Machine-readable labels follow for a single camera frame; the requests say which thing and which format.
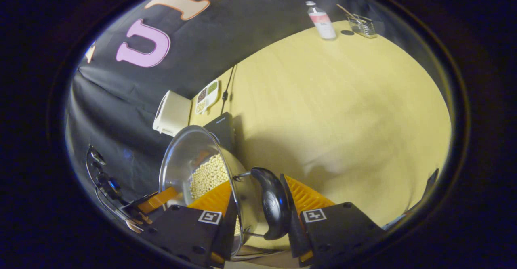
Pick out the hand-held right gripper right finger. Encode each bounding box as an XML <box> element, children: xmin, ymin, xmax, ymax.
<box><xmin>280</xmin><ymin>174</ymin><xmax>384</xmax><ymax>267</ymax></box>

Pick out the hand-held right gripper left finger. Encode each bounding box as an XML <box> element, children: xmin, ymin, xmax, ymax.
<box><xmin>141</xmin><ymin>180</ymin><xmax>240</xmax><ymax>269</ymax></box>

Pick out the steel pot with black handle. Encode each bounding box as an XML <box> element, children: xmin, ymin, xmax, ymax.
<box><xmin>159</xmin><ymin>125</ymin><xmax>292</xmax><ymax>261</ymax></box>

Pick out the black induction cooktop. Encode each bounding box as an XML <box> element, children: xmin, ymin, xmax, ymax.
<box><xmin>202</xmin><ymin>112</ymin><xmax>237</xmax><ymax>156</ymax></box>

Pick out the pile of soybeans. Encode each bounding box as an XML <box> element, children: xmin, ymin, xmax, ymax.
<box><xmin>189</xmin><ymin>153</ymin><xmax>230</xmax><ymax>200</ymax></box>

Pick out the black backdrop cloth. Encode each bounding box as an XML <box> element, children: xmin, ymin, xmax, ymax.
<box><xmin>65</xmin><ymin>0</ymin><xmax>445</xmax><ymax>209</ymax></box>

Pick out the white divided dish with beans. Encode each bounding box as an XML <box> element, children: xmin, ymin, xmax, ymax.
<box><xmin>195</xmin><ymin>79</ymin><xmax>220</xmax><ymax>115</ymax></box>

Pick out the clear bottle with pink label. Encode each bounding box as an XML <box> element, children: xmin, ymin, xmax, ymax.
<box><xmin>305</xmin><ymin>1</ymin><xmax>337</xmax><ymax>40</ymax></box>

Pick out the wooden stick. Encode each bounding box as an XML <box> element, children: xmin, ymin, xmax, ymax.
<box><xmin>336</xmin><ymin>4</ymin><xmax>358</xmax><ymax>19</ymax></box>

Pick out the black power cable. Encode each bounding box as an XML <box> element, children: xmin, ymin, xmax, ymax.
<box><xmin>220</xmin><ymin>64</ymin><xmax>239</xmax><ymax>114</ymax></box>

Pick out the metal wire utensil holder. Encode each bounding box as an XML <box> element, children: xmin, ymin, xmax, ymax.
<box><xmin>347</xmin><ymin>14</ymin><xmax>378</xmax><ymax>39</ymax></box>

